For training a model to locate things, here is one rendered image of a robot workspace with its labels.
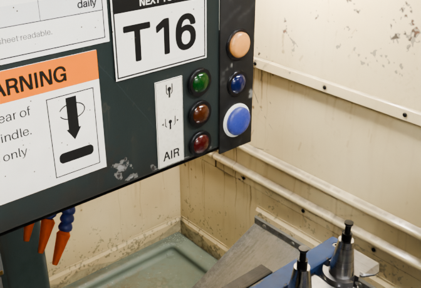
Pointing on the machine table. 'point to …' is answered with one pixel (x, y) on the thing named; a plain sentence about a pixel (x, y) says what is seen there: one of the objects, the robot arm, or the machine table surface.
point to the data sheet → (51, 13)
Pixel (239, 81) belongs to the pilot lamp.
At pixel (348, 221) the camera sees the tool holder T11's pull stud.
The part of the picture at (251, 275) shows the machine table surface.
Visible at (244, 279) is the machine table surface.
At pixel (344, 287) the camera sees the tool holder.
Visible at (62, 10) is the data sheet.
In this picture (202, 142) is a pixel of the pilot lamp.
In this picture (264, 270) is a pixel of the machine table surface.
